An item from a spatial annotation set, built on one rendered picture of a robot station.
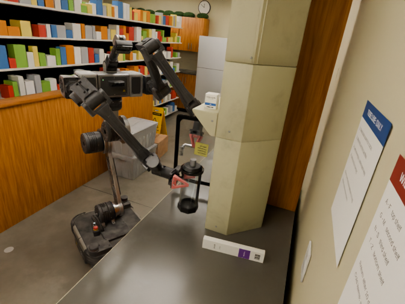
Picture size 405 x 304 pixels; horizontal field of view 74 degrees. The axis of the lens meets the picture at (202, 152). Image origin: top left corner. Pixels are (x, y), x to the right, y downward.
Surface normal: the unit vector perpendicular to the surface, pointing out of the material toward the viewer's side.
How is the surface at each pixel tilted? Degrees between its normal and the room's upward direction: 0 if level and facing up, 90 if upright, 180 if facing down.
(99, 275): 0
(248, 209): 90
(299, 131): 90
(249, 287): 0
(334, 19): 90
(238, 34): 90
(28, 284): 0
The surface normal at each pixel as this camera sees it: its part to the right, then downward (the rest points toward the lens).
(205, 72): -0.37, 0.33
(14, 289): 0.09, -0.91
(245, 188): 0.40, 0.40
